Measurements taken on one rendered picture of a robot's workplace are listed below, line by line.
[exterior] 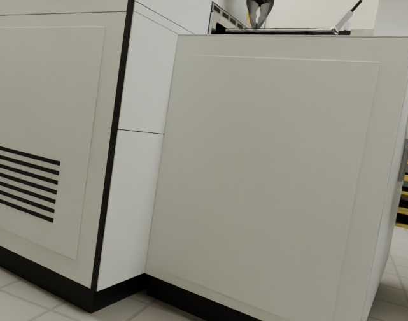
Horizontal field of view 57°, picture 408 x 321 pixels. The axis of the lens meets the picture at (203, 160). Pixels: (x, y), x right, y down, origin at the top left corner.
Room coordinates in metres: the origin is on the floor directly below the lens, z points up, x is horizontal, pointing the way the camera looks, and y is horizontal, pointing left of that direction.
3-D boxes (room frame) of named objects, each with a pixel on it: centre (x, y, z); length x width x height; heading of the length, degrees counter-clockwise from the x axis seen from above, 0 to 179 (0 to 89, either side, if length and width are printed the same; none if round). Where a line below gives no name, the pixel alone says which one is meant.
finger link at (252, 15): (1.31, -0.09, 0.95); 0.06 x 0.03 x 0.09; 0
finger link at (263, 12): (1.31, -0.12, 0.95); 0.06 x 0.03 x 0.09; 0
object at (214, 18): (1.49, -0.06, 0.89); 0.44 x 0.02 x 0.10; 150
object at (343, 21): (1.56, -0.47, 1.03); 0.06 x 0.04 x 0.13; 60
